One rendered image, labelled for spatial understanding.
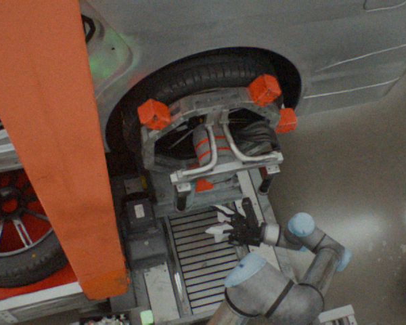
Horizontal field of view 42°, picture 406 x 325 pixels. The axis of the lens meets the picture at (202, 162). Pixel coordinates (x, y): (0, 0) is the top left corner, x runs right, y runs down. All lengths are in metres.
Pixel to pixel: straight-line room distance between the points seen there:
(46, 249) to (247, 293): 1.16
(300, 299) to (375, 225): 1.77
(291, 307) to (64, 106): 0.76
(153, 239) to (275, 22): 1.14
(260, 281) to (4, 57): 0.84
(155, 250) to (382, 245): 1.30
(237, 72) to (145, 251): 0.92
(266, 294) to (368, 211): 1.82
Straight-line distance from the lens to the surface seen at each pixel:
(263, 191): 2.13
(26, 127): 0.97
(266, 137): 1.94
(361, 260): 3.01
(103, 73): 1.79
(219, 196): 2.79
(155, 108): 1.86
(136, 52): 1.69
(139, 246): 2.40
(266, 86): 1.91
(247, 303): 1.40
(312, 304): 1.41
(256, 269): 1.37
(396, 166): 3.32
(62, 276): 2.54
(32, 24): 0.77
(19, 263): 2.34
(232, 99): 1.90
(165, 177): 2.72
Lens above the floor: 2.69
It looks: 63 degrees down
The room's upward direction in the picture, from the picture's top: 11 degrees clockwise
